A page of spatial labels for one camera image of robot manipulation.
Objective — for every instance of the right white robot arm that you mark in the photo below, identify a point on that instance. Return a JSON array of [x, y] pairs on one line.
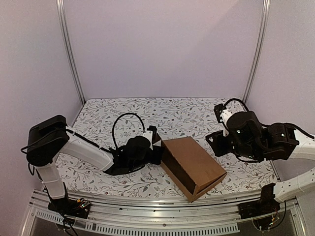
[[279, 141]]

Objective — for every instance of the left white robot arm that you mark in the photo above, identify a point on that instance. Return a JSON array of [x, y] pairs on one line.
[[52, 137]]

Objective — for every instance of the brown cardboard box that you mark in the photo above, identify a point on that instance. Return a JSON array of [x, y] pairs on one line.
[[194, 171]]

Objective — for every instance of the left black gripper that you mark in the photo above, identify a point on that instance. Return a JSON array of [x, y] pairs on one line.
[[158, 151]]

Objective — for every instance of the aluminium frame post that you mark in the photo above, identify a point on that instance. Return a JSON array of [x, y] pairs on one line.
[[258, 49], [69, 50]]

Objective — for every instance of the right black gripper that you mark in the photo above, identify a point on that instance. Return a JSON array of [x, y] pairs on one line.
[[220, 143]]

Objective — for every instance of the left aluminium frame post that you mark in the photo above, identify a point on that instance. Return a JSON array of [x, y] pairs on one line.
[[69, 50]]

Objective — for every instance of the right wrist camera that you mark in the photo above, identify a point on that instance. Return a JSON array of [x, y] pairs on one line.
[[243, 125]]

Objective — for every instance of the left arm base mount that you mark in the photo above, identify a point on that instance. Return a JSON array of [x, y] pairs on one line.
[[67, 207]]

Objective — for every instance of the floral patterned table mat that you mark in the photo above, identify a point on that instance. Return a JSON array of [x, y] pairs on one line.
[[111, 122]]

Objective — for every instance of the right aluminium frame post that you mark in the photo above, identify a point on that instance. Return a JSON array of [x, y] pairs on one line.
[[258, 49]]

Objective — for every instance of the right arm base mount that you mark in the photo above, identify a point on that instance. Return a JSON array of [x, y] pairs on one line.
[[264, 205]]

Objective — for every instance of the front aluminium rail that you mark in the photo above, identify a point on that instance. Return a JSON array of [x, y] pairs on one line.
[[212, 216]]

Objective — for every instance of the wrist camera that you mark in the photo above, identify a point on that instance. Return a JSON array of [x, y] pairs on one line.
[[137, 147], [243, 125]]

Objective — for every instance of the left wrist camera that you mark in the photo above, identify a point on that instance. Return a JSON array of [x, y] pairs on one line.
[[137, 147]]

